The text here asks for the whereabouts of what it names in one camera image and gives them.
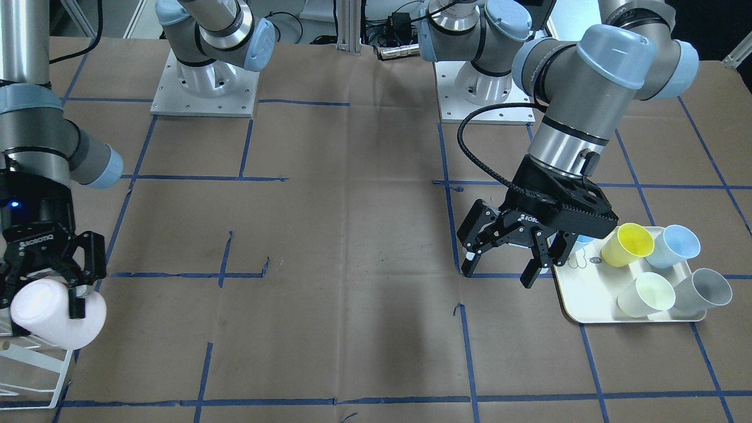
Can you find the light blue cup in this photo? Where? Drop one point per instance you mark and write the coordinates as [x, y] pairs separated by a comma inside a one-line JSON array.
[[675, 244]]

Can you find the cream white cup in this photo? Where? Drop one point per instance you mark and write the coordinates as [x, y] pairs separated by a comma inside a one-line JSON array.
[[646, 295]]

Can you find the pink plastic cup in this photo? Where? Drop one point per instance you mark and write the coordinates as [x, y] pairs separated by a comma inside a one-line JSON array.
[[42, 308]]

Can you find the cream plastic tray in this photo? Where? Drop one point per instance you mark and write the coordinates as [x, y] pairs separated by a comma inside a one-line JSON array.
[[589, 287]]

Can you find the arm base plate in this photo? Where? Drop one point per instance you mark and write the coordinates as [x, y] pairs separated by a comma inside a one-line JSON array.
[[461, 89], [214, 90]]

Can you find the white wire cup rack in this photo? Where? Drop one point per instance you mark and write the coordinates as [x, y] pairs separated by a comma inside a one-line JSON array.
[[33, 373]]

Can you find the grey plastic cup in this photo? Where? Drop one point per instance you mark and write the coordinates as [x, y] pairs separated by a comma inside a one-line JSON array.
[[701, 290]]

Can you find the silver metal cylinder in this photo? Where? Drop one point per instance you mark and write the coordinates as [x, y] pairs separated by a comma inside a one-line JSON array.
[[387, 53]]

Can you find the blue cup near arm base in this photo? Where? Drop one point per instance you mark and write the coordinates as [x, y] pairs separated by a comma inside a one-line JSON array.
[[582, 241]]

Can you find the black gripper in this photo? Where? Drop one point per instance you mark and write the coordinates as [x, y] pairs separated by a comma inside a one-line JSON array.
[[36, 218], [520, 224]]

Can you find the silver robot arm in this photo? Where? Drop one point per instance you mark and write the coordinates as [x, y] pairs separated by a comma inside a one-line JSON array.
[[38, 138], [583, 89]]

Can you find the yellow plastic cup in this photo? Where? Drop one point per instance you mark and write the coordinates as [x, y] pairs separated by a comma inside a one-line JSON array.
[[630, 242]]

